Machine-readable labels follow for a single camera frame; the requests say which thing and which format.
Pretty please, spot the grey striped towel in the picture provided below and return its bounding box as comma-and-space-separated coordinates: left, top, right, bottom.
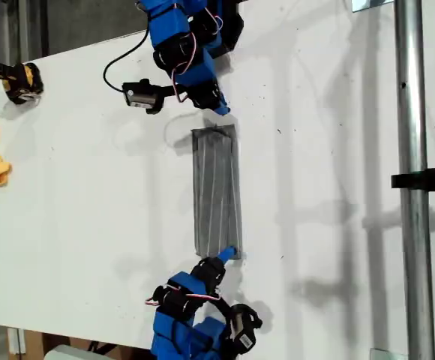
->
190, 123, 244, 259

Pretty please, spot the white box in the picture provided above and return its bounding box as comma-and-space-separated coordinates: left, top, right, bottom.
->
43, 344, 95, 360

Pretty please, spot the yellow black power drill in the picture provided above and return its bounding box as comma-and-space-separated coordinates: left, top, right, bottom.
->
0, 55, 45, 106

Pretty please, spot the brown cardboard box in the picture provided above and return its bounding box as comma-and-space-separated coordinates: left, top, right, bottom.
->
22, 328, 155, 360

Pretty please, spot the red white servo wire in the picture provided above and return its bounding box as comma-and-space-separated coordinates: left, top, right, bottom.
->
144, 284, 224, 307
170, 10, 222, 104

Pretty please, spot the black camera stalk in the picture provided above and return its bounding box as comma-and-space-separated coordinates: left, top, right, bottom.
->
157, 84, 191, 104
213, 298, 238, 320

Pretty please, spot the black camera box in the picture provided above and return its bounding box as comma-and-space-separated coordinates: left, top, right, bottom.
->
226, 304, 263, 356
121, 78, 166, 116

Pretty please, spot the black camera cable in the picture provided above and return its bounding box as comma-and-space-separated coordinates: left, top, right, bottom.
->
103, 31, 151, 92

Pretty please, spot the metal corner bracket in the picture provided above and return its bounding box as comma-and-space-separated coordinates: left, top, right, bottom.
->
351, 0, 393, 13

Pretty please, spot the steel post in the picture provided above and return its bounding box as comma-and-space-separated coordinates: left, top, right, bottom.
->
393, 0, 435, 360

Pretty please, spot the white table support bracket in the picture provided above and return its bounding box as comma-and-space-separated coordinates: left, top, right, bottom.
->
7, 327, 26, 356

